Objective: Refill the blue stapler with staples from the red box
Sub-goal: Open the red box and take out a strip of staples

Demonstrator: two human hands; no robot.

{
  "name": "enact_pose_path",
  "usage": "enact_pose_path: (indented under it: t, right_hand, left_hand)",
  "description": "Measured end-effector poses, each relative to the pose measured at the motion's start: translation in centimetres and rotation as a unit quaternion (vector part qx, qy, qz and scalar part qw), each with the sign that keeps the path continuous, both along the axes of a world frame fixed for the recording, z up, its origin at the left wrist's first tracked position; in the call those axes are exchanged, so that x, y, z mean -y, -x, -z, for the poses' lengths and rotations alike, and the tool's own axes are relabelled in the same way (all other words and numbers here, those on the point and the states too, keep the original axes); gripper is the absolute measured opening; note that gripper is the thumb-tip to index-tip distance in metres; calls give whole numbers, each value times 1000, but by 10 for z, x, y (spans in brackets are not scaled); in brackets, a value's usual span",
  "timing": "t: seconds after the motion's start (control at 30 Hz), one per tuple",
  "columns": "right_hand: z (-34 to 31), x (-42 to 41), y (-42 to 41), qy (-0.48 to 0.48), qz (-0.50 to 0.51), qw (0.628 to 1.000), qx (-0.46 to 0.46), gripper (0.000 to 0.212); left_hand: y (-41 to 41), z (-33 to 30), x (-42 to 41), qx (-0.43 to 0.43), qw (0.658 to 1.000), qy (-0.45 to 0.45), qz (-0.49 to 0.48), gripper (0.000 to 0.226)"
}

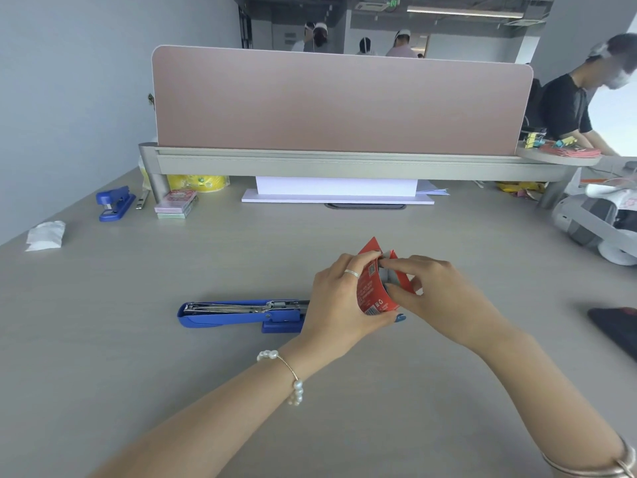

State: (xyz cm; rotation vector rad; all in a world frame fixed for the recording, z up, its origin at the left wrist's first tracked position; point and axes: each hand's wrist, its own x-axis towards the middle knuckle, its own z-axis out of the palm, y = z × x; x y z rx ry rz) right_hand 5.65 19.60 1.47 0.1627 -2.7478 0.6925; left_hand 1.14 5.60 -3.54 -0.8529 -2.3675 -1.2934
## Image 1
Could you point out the person's right hand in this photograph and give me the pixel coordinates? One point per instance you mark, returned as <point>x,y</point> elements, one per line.
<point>448,303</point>

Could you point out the person's left hand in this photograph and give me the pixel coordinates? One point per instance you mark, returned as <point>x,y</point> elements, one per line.
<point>331,313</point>

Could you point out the person's right thumb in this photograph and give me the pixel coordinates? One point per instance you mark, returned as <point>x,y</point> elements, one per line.
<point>400,295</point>

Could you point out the person's left thumb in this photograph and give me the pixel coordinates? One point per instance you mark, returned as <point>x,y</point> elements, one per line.
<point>385,321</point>

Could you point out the small red cardboard box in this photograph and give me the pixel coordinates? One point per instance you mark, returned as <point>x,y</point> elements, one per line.
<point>371,293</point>

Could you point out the person's right forearm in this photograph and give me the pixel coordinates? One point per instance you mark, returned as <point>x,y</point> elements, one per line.
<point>547,393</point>

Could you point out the person's left forearm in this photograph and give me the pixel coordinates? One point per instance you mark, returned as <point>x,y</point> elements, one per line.
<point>214,418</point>

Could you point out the dark flat tray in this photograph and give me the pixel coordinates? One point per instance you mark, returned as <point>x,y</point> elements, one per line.
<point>366,206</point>

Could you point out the loose white paper sheets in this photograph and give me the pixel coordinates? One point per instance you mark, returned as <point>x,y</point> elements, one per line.
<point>432,188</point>

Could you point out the white paper stack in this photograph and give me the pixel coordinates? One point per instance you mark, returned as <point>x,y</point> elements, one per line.
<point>338,190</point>

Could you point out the grey desk shelf riser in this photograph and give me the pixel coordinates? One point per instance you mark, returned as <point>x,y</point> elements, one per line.
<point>348,164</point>

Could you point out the yellow plastic bag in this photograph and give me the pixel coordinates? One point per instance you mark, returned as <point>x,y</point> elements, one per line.
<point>520,187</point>

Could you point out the long open blue stapler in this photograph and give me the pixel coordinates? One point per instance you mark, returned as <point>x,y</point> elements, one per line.
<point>224,318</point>

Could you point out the pink desk divider panel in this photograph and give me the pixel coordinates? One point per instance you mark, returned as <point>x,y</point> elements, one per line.
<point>338,104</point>

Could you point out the colourful binder clips pile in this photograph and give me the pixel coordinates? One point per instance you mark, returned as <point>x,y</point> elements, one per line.
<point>536,139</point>

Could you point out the white grey headset device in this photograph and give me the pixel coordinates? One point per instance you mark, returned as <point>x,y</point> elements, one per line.
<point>597,218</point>

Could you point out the black flat device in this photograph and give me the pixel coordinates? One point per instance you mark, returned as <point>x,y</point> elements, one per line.
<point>616,333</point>

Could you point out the pile of red papers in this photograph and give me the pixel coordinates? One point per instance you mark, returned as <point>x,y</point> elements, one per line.
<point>572,152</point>

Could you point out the yellow tape roll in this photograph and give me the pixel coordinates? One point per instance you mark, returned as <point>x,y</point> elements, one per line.
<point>199,183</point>

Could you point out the stack of pink staple boxes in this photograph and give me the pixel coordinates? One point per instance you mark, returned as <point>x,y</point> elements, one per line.
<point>175,204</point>

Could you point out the silver bangle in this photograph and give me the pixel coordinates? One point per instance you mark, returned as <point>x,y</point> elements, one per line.
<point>624,465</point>

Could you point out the long ceiling light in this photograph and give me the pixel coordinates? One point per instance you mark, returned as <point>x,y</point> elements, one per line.
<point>465,13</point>

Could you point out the small blue stapler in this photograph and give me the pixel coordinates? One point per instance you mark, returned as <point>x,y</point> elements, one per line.
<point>114,201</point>

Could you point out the small metal divider clip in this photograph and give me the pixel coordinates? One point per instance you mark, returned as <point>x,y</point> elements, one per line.
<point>151,99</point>

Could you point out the crumpled white tissue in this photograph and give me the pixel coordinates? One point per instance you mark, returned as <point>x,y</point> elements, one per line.
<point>46,236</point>

